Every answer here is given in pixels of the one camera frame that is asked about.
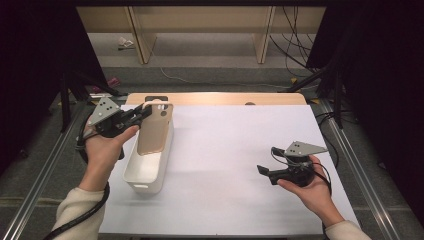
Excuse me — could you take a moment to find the white table sheet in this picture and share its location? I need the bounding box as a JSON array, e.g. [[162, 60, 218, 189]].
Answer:
[[98, 104, 361, 236]]

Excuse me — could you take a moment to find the white plastic bin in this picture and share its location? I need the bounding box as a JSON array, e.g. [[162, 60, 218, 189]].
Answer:
[[122, 99, 175, 195]]

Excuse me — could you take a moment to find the aluminium floor rail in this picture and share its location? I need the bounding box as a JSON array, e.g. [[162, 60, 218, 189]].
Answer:
[[318, 98, 403, 240], [0, 101, 88, 240]]

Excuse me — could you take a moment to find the small pink object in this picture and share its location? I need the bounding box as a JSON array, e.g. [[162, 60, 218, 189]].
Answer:
[[91, 76, 121, 95]]

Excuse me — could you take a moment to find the black metal stand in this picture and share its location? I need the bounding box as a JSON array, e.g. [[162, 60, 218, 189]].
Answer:
[[285, 64, 345, 130], [59, 71, 122, 134]]

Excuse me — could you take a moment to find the dark curtain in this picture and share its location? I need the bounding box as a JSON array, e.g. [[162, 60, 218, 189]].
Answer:
[[305, 0, 424, 219], [0, 0, 109, 171]]

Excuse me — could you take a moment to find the beige phone case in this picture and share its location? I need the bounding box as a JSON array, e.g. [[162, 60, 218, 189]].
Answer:
[[136, 101, 175, 157]]

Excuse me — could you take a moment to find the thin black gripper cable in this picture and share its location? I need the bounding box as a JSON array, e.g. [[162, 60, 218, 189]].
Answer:
[[270, 145, 335, 240]]

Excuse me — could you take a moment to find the person's right hand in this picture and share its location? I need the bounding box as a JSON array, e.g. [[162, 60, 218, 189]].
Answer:
[[276, 154, 346, 229]]

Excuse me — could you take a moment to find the bundle of black cables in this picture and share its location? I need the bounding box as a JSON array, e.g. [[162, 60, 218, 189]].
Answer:
[[268, 5, 322, 78]]

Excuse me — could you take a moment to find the wooden shelf unit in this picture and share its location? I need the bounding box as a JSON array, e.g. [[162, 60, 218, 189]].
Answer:
[[76, 5, 327, 65]]

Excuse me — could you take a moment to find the crumpled white paper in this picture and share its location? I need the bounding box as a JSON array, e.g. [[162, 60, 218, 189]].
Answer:
[[116, 36, 135, 51]]

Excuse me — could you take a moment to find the person's left hand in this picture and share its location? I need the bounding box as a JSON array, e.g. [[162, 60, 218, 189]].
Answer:
[[78, 124, 140, 193]]

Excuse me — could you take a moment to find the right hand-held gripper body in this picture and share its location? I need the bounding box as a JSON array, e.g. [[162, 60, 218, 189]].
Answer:
[[270, 140, 330, 188]]

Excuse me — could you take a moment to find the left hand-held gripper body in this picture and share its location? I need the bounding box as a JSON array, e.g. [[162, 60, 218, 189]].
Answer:
[[87, 96, 141, 139]]

